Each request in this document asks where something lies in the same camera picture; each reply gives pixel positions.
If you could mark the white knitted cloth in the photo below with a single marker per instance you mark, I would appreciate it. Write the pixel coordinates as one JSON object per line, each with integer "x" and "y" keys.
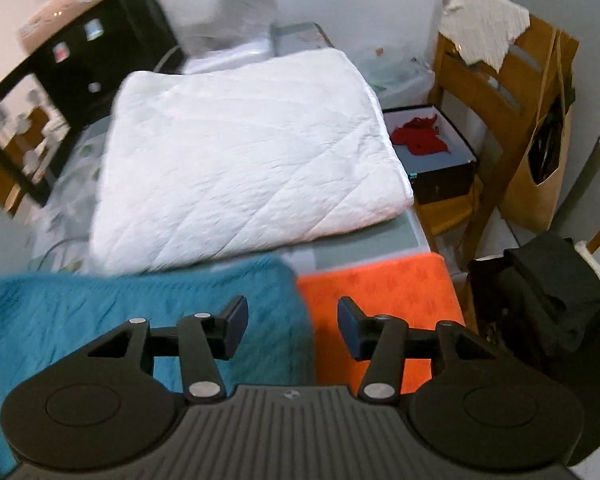
{"x": 483, "y": 30}

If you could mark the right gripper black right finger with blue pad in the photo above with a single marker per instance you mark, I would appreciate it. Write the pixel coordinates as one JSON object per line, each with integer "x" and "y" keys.
{"x": 385, "y": 343}

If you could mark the brown paper bag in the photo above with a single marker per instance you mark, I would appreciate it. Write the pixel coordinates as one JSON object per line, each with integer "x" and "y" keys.
{"x": 532, "y": 195}

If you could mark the black box with red cloth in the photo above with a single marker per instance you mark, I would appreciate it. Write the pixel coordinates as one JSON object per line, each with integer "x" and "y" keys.
{"x": 438, "y": 160}

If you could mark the black picture frame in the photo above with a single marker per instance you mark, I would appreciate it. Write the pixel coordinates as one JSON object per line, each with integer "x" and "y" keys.
{"x": 78, "y": 52}

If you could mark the wooden chair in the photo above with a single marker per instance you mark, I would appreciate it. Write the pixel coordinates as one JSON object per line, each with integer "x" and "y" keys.
{"x": 506, "y": 103}

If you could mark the orange patterned mat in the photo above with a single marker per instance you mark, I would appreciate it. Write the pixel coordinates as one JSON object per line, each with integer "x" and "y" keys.
{"x": 417, "y": 288}

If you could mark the pile of dark clothes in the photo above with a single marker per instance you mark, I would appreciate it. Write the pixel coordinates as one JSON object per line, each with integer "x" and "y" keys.
{"x": 541, "y": 303}

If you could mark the white quilted folded blanket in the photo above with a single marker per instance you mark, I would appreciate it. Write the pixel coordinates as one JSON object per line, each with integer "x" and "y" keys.
{"x": 245, "y": 164}

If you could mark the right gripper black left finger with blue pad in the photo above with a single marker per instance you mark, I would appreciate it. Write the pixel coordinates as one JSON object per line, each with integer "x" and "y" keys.
{"x": 198, "y": 341}

